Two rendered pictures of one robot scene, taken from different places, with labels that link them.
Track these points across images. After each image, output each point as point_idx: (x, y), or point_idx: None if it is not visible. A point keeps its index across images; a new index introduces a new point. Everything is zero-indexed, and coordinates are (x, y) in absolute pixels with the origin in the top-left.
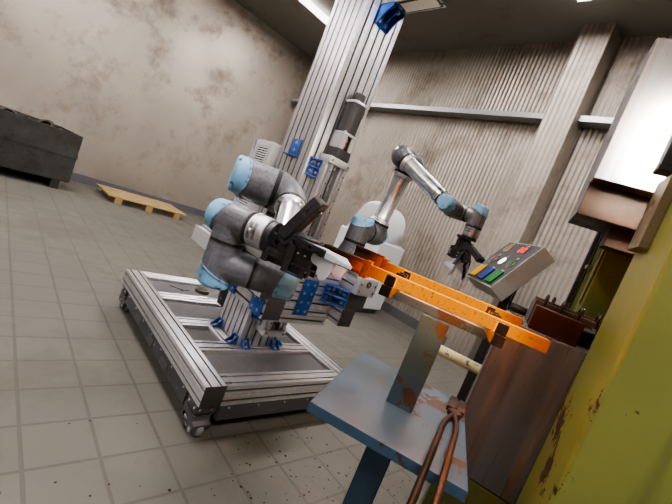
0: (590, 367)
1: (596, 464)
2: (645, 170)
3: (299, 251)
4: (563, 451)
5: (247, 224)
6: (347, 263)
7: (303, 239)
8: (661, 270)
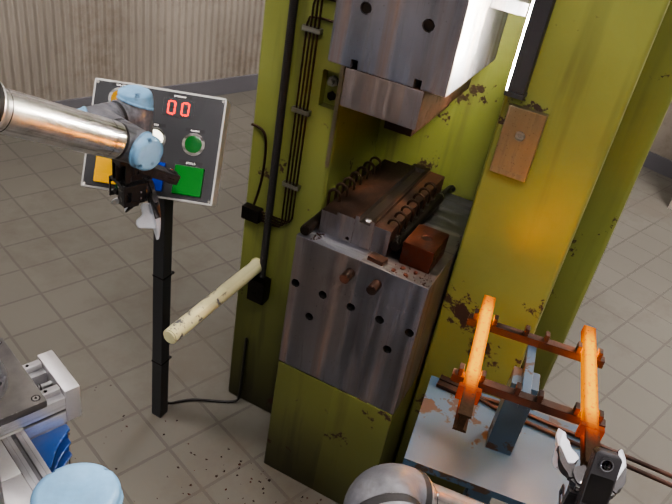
0: (489, 273)
1: (534, 331)
2: (465, 65)
3: None
4: (505, 337)
5: None
6: (623, 452)
7: (615, 489)
8: (577, 218)
